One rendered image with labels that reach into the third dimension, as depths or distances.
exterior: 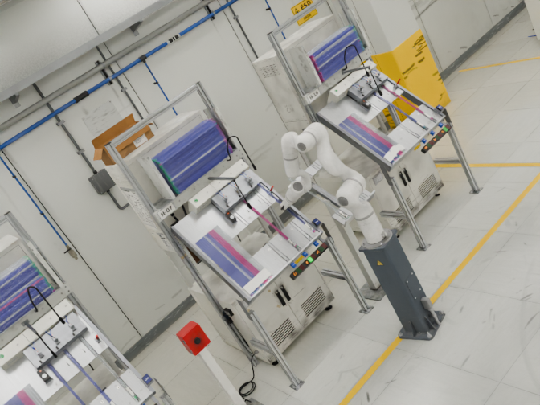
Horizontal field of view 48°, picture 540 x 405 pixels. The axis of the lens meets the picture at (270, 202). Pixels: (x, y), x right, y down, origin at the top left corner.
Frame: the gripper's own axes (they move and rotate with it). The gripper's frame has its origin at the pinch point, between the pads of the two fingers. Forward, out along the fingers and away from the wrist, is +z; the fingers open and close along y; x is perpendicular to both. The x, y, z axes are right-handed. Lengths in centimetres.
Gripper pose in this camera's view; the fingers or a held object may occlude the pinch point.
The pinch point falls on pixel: (285, 206)
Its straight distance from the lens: 393.9
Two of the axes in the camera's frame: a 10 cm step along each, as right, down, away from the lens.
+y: -6.8, 5.9, -4.3
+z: -2.1, 4.0, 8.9
